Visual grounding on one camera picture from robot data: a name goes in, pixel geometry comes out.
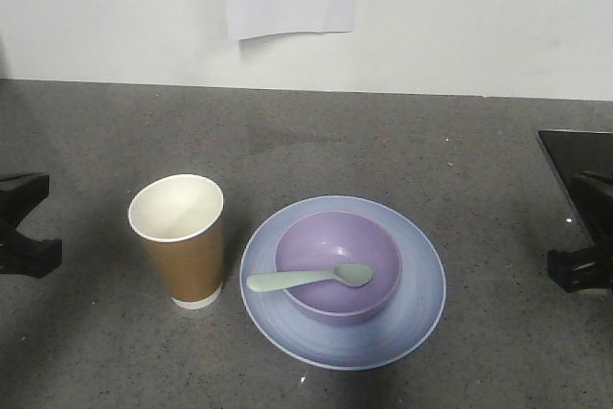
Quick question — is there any light blue plastic plate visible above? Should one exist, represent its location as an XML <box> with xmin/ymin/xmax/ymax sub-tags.
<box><xmin>239</xmin><ymin>195</ymin><xmax>446</xmax><ymax>371</ymax></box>

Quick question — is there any brown paper cup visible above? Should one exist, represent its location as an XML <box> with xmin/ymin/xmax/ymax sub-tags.
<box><xmin>127</xmin><ymin>173</ymin><xmax>224</xmax><ymax>310</ymax></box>

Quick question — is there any pale green plastic spoon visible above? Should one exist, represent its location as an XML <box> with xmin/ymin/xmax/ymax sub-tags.
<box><xmin>246</xmin><ymin>263</ymin><xmax>374</xmax><ymax>293</ymax></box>

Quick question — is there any black gas stove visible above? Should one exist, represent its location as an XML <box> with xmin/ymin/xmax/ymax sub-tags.
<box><xmin>534</xmin><ymin>128</ymin><xmax>613</xmax><ymax>285</ymax></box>

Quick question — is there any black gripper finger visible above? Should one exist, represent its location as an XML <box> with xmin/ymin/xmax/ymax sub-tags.
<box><xmin>547</xmin><ymin>247</ymin><xmax>612</xmax><ymax>292</ymax></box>
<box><xmin>1</xmin><ymin>232</ymin><xmax>62</xmax><ymax>278</ymax></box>
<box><xmin>1</xmin><ymin>172</ymin><xmax>50</xmax><ymax>227</ymax></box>
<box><xmin>571</xmin><ymin>171</ymin><xmax>612</xmax><ymax>237</ymax></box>

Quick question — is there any lilac plastic bowl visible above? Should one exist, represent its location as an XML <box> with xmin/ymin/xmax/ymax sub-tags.
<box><xmin>275</xmin><ymin>211</ymin><xmax>402</xmax><ymax>327</ymax></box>

